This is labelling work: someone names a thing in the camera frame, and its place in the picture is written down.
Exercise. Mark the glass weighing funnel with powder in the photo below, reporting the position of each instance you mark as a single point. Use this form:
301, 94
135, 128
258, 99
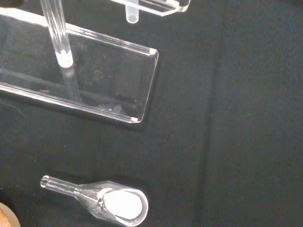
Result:
123, 205

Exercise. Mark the clear acrylic funnel stand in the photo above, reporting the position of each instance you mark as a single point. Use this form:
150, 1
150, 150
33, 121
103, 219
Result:
113, 78

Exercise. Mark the translucent plastic funnel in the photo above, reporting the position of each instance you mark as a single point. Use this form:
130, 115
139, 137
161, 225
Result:
131, 14

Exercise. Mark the black bench cloth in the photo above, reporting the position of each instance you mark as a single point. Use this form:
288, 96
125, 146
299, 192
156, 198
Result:
236, 118

